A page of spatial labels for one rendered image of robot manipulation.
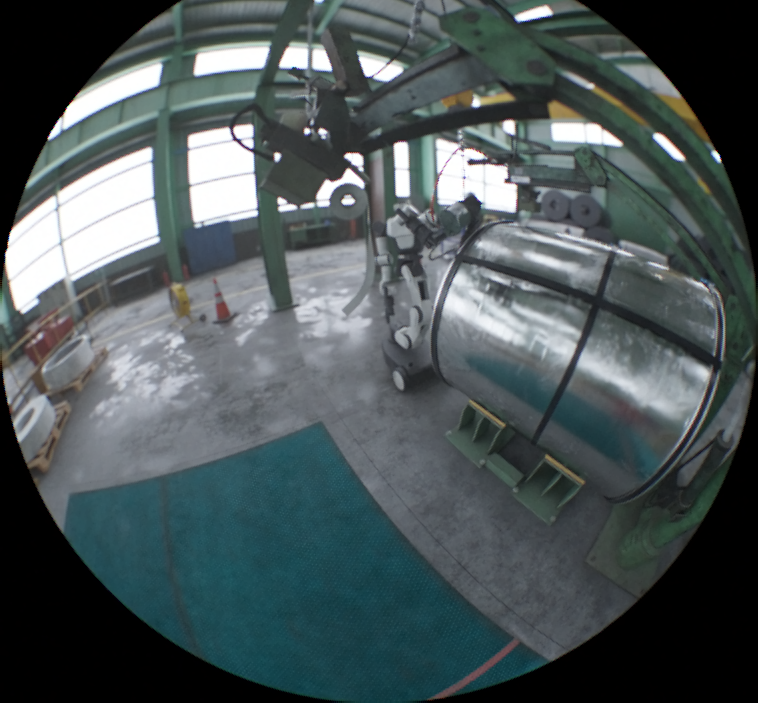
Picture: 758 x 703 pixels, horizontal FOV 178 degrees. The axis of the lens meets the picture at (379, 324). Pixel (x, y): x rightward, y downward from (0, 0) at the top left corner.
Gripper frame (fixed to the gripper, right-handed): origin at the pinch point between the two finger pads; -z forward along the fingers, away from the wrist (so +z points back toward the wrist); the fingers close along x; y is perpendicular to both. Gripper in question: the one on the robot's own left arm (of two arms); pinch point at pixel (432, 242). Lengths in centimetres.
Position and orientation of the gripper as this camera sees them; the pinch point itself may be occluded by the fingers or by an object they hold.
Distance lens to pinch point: 137.1
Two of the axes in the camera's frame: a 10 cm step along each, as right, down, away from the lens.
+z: -6.2, -7.7, 1.4
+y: 7.8, -6.0, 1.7
